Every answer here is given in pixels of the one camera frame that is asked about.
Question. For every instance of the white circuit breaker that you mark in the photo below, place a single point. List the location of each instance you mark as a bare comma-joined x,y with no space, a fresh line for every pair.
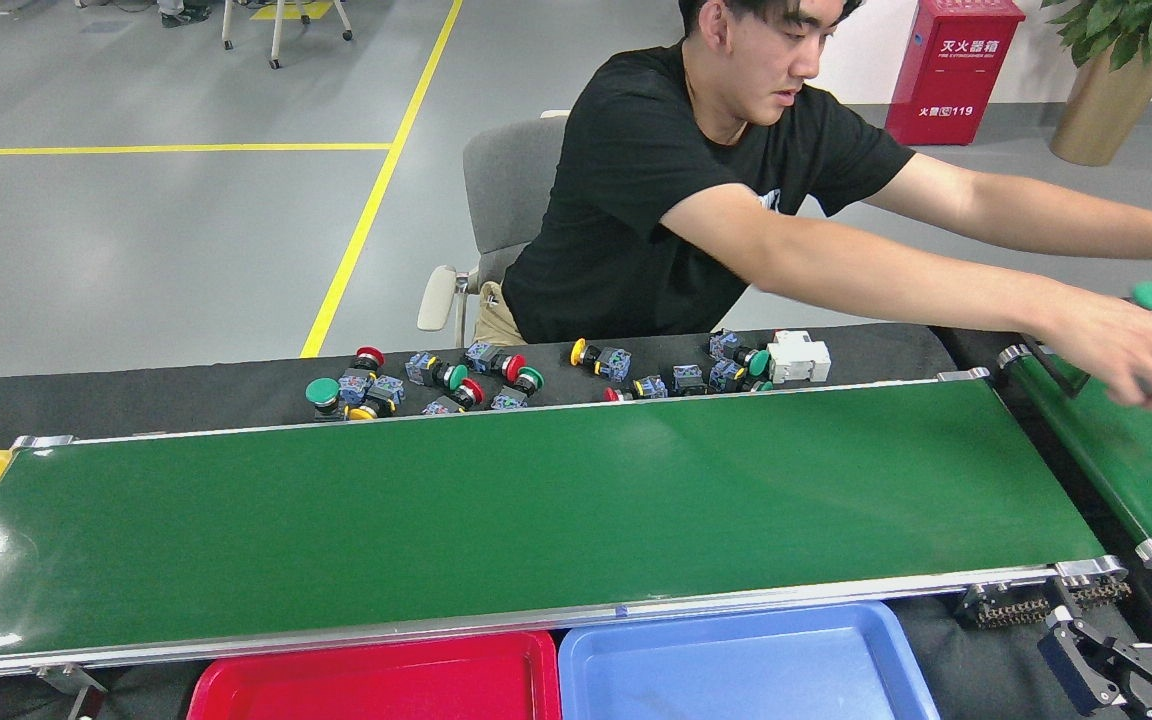
798,357

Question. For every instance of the person's left forearm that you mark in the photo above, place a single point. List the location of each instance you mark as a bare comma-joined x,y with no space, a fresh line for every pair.
1036,215

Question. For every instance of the green conveyor belt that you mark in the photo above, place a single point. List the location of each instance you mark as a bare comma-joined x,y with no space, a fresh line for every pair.
536,500
1136,470

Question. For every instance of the blue plastic tray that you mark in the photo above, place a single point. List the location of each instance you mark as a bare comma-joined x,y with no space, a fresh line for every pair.
736,670

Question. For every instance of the red plastic tray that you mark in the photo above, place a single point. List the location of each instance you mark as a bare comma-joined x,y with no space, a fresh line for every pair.
366,680

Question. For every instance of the person's right hand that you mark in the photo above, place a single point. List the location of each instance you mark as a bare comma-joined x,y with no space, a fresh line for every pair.
1126,350

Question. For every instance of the potted plant in gold pot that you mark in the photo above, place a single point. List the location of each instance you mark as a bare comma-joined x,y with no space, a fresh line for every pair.
1106,100

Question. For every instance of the red fire extinguisher box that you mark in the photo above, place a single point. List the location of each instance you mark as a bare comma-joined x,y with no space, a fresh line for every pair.
956,70

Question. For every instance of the person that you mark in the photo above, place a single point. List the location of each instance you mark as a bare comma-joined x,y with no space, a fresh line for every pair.
186,15
636,200

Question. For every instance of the grey office chair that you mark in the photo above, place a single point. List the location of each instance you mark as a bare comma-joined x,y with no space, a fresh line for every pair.
511,180

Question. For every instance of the white stand on wheels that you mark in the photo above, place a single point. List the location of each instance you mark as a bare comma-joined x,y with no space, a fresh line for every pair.
278,30

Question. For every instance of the black guide rail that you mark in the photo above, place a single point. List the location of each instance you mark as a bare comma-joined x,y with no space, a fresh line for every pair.
1046,365

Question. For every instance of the red push button switch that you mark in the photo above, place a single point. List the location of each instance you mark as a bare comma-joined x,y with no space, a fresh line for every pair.
649,386
354,385
441,405
481,356

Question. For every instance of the yellow push button switch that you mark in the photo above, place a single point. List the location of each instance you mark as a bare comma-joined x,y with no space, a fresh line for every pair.
386,390
614,363

